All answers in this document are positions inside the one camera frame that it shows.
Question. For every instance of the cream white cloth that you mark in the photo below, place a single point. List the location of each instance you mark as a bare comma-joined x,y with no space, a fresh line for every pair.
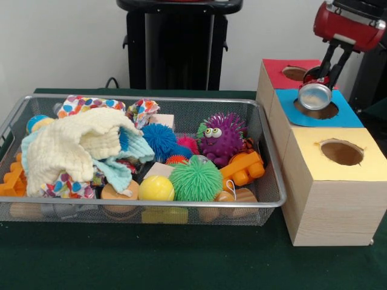
72,148

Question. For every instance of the silver can with pull tab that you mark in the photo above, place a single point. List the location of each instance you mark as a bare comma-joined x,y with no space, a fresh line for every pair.
315,95

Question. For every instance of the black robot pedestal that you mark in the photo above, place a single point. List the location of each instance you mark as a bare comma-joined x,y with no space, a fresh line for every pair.
175,48

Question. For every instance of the dark green table cloth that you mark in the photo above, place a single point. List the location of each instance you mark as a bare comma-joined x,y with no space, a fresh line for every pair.
181,260

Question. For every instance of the small wooden block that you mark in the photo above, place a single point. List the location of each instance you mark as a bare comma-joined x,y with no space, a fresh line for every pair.
162,121
158,170

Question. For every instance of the large colourful dotted cloth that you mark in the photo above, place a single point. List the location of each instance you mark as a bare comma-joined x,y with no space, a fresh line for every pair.
78,104

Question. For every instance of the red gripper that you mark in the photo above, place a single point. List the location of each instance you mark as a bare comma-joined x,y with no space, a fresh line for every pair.
347,27

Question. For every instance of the small colourful dotted cloth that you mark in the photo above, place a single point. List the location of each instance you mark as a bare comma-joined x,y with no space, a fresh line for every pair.
63,187

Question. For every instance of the pink spiky rubber ball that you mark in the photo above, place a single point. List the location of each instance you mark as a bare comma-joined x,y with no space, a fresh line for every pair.
187,145

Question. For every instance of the purple spiky ball with eyes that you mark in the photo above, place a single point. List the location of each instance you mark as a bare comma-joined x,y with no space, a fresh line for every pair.
224,139

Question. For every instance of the small orange spiky ball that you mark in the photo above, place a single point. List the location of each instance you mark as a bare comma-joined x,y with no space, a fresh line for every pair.
176,160

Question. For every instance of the orange toy building block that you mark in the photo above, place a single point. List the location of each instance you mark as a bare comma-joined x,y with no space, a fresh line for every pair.
243,169

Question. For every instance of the small blue yellow ball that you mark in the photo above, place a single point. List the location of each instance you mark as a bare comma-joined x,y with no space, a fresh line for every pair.
42,124

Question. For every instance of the green spiky rubber ball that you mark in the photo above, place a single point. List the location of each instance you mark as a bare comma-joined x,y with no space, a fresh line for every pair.
195,179

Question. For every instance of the mint green cloth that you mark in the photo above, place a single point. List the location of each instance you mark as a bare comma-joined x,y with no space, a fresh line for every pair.
136,151

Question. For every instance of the tan orange ball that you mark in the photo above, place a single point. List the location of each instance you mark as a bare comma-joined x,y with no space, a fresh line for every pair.
118,192

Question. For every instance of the wooden box with three holes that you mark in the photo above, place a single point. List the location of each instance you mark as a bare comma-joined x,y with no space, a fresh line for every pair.
338,199

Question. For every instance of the shallow clear mesh bin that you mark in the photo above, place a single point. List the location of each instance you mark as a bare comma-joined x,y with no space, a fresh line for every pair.
269,193

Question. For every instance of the black panel stand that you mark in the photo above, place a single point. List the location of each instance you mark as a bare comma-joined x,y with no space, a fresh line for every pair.
370,84

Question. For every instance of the small orange plastic toy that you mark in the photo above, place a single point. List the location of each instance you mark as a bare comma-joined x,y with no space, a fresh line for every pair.
14,181

